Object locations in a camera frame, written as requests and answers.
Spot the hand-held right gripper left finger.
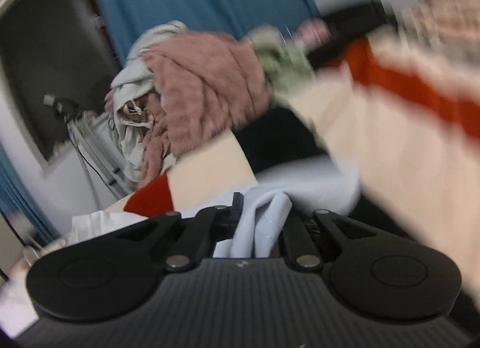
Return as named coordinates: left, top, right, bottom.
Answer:
left=112, top=192, right=242, bottom=273

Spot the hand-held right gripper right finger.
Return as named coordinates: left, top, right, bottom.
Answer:
left=279, top=209, right=377, bottom=271

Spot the white printed t-shirt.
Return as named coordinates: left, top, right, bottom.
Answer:
left=69, top=157, right=361, bottom=259

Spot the silver garment steamer stand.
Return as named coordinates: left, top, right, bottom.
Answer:
left=43, top=94, right=128, bottom=199

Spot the striped fleece blanket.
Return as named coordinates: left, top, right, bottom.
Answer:
left=105, top=7, right=480, bottom=319

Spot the pink fluffy robe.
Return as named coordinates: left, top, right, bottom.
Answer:
left=142, top=31, right=274, bottom=184

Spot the grey hoodie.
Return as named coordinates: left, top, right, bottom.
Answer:
left=105, top=22, right=188, bottom=184

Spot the pale green cloth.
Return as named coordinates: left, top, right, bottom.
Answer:
left=244, top=25, right=316, bottom=109

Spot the narrow blue curtain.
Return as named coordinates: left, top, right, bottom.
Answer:
left=0, top=142, right=61, bottom=247

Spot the small pink garment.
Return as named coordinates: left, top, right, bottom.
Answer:
left=294, top=18, right=331, bottom=45

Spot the black armchair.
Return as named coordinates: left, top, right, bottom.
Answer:
left=307, top=0, right=394, bottom=71

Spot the dark framed window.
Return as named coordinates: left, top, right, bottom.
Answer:
left=0, top=0, right=124, bottom=172

